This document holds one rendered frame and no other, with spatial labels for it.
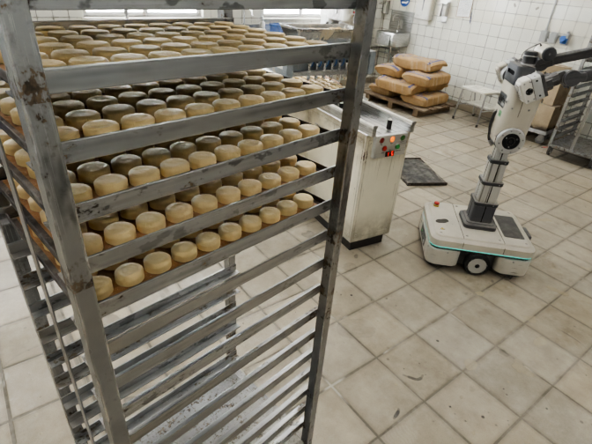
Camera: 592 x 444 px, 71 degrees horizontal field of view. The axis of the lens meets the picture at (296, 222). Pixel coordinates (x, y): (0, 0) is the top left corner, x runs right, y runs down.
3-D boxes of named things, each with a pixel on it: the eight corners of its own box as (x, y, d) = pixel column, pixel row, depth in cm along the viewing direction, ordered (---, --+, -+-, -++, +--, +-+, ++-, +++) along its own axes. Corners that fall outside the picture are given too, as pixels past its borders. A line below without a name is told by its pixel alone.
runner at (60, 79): (347, 55, 89) (349, 39, 88) (357, 56, 88) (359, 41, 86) (5, 93, 49) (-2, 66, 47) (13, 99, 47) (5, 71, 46)
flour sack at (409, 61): (388, 65, 617) (390, 53, 608) (404, 62, 643) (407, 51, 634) (431, 75, 574) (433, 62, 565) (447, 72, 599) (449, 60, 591)
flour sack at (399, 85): (372, 86, 624) (373, 74, 615) (388, 84, 649) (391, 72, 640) (411, 98, 579) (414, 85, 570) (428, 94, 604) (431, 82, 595)
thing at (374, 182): (299, 207, 338) (308, 95, 292) (335, 200, 353) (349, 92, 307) (348, 254, 286) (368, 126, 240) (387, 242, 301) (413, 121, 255)
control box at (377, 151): (369, 157, 253) (373, 135, 245) (400, 151, 263) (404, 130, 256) (373, 159, 250) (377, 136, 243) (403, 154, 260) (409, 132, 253)
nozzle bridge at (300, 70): (264, 92, 310) (265, 44, 293) (344, 88, 341) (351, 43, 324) (284, 105, 286) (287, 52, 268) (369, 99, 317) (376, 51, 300)
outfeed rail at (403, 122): (270, 65, 402) (270, 57, 398) (273, 65, 403) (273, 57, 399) (410, 132, 253) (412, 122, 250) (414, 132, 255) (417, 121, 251)
